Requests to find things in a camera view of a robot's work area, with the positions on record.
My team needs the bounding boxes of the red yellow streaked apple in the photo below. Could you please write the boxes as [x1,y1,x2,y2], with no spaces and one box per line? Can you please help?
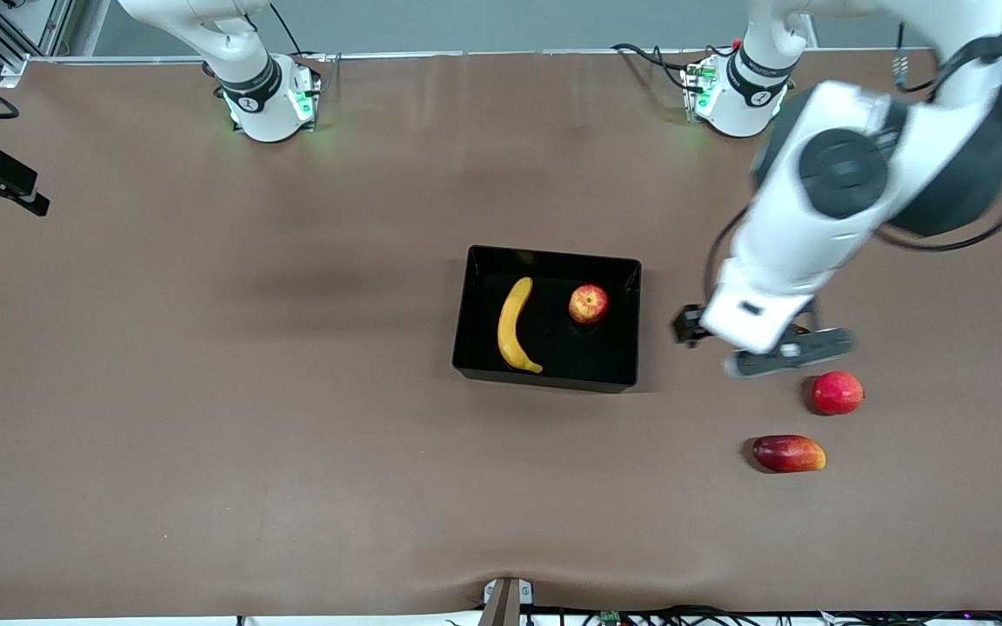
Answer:
[568,283,611,325]

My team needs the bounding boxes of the black plastic box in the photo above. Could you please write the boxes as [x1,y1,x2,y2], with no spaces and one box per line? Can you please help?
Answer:
[452,245,643,394]

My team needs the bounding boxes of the yellow banana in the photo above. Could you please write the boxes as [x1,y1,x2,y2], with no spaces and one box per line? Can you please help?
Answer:
[498,276,544,375]

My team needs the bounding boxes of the plain pink red apple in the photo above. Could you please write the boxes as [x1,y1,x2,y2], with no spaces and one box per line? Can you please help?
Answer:
[811,371,865,416]

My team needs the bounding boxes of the red yellow mango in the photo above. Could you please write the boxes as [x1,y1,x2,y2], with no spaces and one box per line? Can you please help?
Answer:
[752,435,827,474]

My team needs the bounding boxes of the brown table mat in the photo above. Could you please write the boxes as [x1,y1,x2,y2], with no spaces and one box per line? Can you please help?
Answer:
[0,48,1002,620]

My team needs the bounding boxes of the black left base cables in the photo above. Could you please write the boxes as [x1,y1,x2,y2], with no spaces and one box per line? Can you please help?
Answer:
[612,42,695,92]

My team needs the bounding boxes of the black right base cable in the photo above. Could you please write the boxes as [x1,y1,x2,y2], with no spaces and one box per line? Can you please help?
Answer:
[271,0,328,63]

